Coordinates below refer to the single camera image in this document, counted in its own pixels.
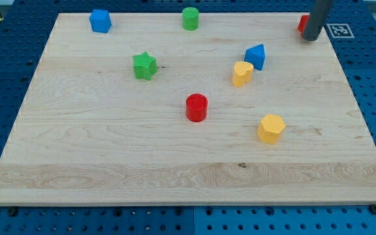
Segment blue triangle block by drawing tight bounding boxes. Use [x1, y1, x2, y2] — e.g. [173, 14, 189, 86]
[244, 44, 266, 71]

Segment red cylinder block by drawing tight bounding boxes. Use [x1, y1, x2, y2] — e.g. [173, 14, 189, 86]
[185, 93, 208, 122]

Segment light wooden board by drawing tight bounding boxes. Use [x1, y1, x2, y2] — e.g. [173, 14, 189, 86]
[0, 13, 376, 206]

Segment green star block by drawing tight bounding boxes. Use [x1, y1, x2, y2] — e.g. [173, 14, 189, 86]
[133, 52, 157, 80]

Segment yellow heart block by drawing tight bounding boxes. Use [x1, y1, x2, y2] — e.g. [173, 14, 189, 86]
[232, 61, 254, 87]

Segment yellow hexagon block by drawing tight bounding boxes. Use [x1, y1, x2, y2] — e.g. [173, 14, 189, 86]
[257, 114, 286, 144]

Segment green cylinder block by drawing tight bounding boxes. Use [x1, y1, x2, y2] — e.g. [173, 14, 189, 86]
[182, 7, 199, 31]

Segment red block behind stick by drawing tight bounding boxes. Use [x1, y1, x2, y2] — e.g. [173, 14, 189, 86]
[297, 14, 309, 33]

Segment white fiducial marker tag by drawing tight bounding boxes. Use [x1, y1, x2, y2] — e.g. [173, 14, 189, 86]
[327, 23, 354, 39]

